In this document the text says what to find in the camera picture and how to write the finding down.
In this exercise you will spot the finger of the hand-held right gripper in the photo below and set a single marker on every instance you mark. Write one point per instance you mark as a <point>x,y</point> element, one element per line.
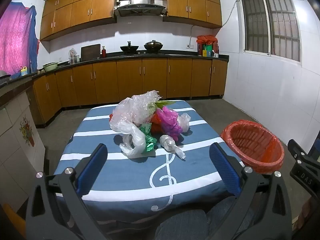
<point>297,150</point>

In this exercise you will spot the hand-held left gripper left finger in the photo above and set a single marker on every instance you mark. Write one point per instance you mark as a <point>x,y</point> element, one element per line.
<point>91,167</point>

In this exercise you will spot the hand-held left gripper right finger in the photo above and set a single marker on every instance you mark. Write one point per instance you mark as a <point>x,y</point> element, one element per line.
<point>225,170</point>

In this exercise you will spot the red translucent bin liner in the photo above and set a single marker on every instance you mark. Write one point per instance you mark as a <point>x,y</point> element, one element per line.
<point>265,163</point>

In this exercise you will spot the plastic woven wastebasket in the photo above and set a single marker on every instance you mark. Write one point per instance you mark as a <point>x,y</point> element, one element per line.
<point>250,145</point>

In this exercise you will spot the small red plastic bag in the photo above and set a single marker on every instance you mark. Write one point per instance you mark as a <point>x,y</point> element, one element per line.
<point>111,117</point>

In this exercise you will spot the white translucent plastic bag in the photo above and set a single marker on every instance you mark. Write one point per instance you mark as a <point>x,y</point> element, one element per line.
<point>125,120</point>

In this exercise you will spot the clear plastic bottle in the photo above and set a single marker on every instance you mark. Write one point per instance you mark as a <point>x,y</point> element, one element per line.
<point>170,145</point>

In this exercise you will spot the small white plastic bag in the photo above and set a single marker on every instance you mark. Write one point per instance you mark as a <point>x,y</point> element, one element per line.
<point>185,121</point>

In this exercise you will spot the green foil wrapper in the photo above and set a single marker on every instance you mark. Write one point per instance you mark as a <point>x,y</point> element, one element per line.
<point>148,140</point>

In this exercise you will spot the magenta plastic bag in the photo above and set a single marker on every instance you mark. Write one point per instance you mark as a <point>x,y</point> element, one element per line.
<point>168,121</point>

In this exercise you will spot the large red plastic bag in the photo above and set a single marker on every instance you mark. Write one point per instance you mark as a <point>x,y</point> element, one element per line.
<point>155,123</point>

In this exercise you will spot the clear crinkled plastic bag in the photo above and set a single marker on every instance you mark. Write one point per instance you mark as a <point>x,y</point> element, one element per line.
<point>145,102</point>

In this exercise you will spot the green yellow wrapper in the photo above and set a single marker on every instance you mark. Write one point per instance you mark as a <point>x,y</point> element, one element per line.
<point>163,103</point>

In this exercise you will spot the blue white striped tablecloth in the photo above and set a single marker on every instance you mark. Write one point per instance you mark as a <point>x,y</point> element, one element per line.
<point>125,175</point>

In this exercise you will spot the operator knee in jeans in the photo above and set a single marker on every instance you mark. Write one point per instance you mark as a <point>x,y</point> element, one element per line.
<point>225,212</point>

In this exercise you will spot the person's left leg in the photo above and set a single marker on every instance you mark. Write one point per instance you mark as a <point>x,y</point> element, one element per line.
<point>182,226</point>

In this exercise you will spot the flower decorated tiled panel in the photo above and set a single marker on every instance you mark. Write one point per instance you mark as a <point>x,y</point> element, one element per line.
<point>22,130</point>

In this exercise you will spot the orange chair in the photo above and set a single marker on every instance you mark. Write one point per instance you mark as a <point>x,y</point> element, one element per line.
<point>12,220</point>

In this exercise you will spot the wooden base cabinets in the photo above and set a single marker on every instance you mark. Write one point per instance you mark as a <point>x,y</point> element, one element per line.
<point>130,80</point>

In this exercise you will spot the green basin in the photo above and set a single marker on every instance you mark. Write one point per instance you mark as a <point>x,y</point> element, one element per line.
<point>50,66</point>

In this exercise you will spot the bagged glass jar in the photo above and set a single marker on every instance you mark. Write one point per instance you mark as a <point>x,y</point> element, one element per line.
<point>73,56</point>

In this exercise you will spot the dark cutting board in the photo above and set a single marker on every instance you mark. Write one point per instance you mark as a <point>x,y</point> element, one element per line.
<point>90,52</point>

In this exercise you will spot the red bottle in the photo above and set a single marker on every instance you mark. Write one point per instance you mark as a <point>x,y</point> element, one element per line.
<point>103,53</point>

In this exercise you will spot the yellow bottle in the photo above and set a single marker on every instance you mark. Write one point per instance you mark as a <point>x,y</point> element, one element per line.
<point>24,72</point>

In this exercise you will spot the small yellow container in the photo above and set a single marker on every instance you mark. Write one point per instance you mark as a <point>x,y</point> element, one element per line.
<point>204,53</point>

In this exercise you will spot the green box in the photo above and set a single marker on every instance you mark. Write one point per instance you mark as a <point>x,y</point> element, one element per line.
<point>207,48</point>

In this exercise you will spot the black wok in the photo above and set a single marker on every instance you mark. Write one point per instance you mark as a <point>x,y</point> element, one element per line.
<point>129,48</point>

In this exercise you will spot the black kitchen countertop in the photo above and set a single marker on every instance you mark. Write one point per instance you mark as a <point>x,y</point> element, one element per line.
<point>150,55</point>

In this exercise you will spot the barred window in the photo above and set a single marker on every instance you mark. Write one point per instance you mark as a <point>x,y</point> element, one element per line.
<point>270,25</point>

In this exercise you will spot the red plastic bag cover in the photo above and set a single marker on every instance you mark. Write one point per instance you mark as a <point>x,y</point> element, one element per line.
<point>206,39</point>

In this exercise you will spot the lidded dark wok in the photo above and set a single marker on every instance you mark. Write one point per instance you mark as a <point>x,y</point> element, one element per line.
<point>153,46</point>

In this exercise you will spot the pink blue curtain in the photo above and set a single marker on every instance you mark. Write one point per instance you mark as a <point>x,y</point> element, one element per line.
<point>15,37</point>

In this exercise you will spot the steel range hood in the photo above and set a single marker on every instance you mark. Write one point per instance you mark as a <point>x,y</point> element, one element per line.
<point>140,3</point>

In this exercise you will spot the white wall socket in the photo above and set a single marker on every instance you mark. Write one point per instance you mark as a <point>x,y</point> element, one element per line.
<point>190,46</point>

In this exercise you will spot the wooden wall cabinets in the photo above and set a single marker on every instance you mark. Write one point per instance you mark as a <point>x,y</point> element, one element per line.
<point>105,5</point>

